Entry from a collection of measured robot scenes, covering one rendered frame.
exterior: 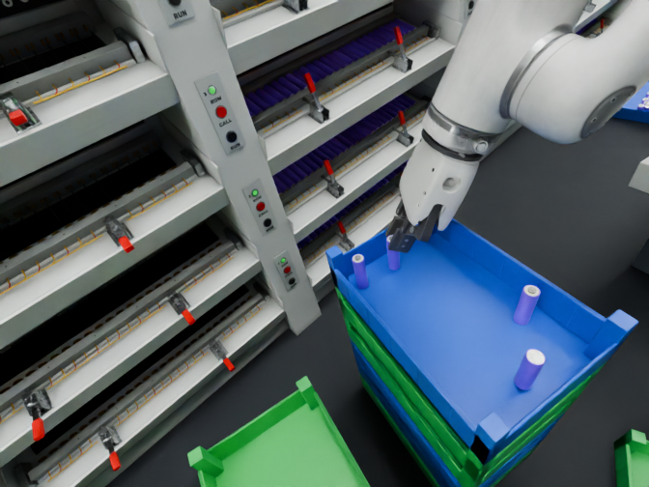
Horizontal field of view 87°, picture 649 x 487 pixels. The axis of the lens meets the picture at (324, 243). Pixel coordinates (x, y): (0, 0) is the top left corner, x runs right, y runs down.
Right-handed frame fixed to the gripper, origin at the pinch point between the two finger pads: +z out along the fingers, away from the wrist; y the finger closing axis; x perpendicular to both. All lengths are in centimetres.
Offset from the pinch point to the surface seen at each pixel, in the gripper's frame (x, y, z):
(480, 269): -13.0, -2.7, 1.7
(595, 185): -85, 58, 13
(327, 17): 15.0, 34.2, -17.0
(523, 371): -9.9, -20.3, -1.4
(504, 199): -59, 58, 25
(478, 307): -10.9, -9.3, 2.7
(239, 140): 26.4, 17.3, 0.6
